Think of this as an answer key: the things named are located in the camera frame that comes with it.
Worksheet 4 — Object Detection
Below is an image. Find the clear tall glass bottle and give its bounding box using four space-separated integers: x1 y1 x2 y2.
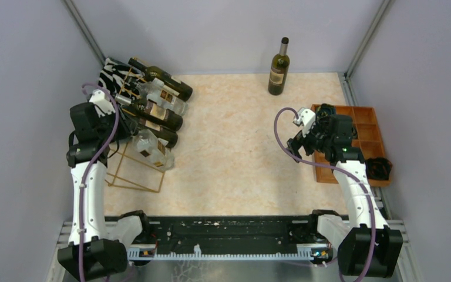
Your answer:
131 129 174 172

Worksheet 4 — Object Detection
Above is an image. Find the olive green wine bottle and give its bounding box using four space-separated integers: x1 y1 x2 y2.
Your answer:
135 117 179 149

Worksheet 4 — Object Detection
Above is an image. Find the dark labelled wine bottle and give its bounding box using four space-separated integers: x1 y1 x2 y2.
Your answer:
112 93 183 132

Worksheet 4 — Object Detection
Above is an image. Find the clear glass liquor bottle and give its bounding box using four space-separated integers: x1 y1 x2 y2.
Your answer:
127 79 188 116

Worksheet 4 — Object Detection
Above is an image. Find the dark green wine bottle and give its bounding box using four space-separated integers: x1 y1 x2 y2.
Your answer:
129 58 193 102

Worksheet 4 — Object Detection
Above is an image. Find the green bottle grey capsule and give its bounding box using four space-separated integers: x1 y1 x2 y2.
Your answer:
268 37 290 96

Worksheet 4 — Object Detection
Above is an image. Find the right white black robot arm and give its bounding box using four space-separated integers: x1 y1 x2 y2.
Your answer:
287 108 403 281

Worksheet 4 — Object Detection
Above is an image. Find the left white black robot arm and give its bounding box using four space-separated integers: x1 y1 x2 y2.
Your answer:
57 86 153 281

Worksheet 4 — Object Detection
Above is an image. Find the dark rosette back compartment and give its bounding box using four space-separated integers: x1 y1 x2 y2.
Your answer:
315 103 336 118

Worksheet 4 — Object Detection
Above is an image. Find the zebra pattern cloth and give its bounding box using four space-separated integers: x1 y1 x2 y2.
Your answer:
97 57 131 93

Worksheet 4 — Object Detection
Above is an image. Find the orange compartment tray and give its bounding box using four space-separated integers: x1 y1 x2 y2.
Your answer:
310 103 392 188

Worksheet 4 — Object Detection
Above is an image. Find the black rosette front compartment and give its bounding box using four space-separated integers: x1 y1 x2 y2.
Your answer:
365 157 393 180

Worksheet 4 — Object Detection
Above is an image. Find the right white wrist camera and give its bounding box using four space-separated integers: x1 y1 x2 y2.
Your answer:
293 107 316 137

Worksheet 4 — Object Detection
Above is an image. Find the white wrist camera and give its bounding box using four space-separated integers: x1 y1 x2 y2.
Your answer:
293 107 316 137
88 89 115 117

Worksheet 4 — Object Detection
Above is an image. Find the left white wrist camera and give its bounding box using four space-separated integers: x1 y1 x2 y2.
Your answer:
88 89 115 117

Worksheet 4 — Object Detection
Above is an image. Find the gold wire wine rack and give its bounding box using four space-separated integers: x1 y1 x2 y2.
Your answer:
106 66 166 193

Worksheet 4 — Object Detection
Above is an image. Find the grey slotted cable duct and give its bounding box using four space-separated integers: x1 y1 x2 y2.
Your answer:
127 247 317 262

